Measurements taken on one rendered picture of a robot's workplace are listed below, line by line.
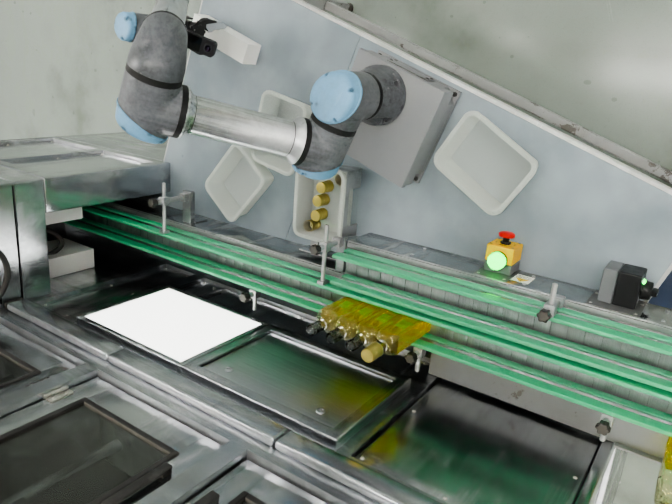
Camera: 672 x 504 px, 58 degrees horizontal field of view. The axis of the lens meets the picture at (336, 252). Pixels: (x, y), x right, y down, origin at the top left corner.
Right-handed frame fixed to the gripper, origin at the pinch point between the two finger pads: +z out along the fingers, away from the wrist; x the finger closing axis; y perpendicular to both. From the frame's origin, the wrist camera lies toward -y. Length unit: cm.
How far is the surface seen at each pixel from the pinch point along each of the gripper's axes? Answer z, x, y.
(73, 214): -28, 70, 18
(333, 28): 6.0, -17.0, -33.5
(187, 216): -5, 58, -10
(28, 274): -50, 79, 4
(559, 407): -7, 34, -138
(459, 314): -11, 26, -107
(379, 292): -13, 33, -87
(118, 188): -17, 58, 12
